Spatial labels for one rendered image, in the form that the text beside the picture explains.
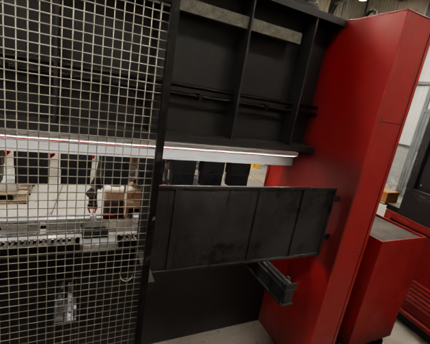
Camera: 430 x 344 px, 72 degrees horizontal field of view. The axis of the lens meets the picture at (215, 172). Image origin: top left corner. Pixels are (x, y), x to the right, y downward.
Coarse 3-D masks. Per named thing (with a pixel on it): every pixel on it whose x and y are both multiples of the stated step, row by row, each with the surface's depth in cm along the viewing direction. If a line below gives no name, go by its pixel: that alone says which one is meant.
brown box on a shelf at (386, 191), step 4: (384, 188) 300; (384, 192) 291; (388, 192) 289; (392, 192) 294; (396, 192) 294; (384, 196) 291; (388, 196) 290; (392, 196) 293; (396, 196) 296; (380, 200) 294; (384, 200) 291; (388, 200) 292; (392, 200) 295; (396, 200) 298; (384, 204) 288
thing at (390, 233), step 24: (384, 240) 200; (408, 240) 205; (360, 264) 206; (384, 264) 202; (408, 264) 215; (360, 288) 206; (384, 288) 211; (360, 312) 207; (384, 312) 221; (360, 336) 217; (384, 336) 233
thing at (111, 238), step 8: (112, 232) 152; (120, 232) 153; (128, 232) 155; (136, 232) 156; (0, 240) 130; (80, 240) 140; (88, 240) 141; (96, 240) 142; (104, 240) 143; (112, 240) 144
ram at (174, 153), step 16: (0, 144) 138; (32, 144) 143; (64, 144) 149; (80, 144) 152; (96, 144) 155; (112, 144) 158; (208, 160) 185; (224, 160) 190; (240, 160) 195; (256, 160) 201; (272, 160) 206; (288, 160) 212
